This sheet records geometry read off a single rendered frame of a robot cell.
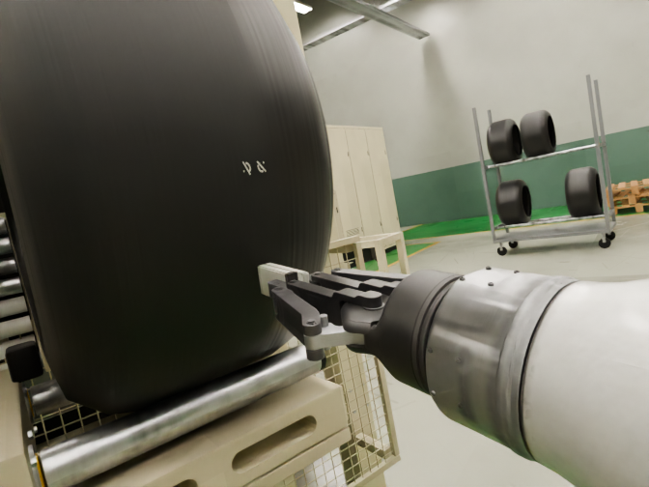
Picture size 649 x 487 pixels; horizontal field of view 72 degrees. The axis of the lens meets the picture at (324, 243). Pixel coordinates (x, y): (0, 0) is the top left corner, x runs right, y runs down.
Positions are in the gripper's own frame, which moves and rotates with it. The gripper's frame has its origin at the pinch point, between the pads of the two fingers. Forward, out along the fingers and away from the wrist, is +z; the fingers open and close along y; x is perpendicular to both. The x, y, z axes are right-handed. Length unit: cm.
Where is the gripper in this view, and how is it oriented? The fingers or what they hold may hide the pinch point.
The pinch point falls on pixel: (283, 283)
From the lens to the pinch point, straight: 42.4
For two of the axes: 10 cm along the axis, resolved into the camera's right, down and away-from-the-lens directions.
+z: -6.0, -0.9, 7.9
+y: -7.9, 2.1, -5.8
